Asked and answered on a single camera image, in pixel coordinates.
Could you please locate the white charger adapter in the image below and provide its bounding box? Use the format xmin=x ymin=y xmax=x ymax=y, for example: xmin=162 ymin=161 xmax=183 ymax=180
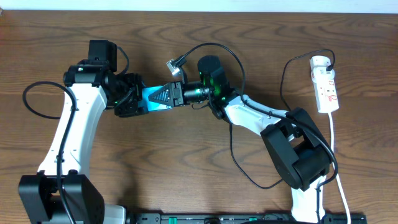
xmin=311 ymin=66 xmax=335 ymax=83

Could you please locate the white power strip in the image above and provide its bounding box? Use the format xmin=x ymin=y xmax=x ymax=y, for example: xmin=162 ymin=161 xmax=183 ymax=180
xmin=310 ymin=55 xmax=339 ymax=114

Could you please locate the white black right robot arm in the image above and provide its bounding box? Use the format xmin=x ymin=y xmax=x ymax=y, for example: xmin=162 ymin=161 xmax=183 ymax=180
xmin=148 ymin=55 xmax=333 ymax=223

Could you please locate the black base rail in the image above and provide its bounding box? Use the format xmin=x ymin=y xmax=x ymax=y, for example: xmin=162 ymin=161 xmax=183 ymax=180
xmin=125 ymin=212 xmax=368 ymax=224

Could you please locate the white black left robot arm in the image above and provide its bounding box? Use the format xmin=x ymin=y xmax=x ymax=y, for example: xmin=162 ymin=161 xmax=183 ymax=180
xmin=18 ymin=40 xmax=148 ymax=223

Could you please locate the blue Galaxy smartphone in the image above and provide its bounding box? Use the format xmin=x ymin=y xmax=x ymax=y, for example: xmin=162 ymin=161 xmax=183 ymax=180
xmin=138 ymin=85 xmax=172 ymax=112

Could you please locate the black charger cable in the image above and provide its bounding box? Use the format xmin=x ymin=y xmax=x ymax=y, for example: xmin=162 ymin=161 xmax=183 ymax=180
xmin=229 ymin=49 xmax=336 ymax=190

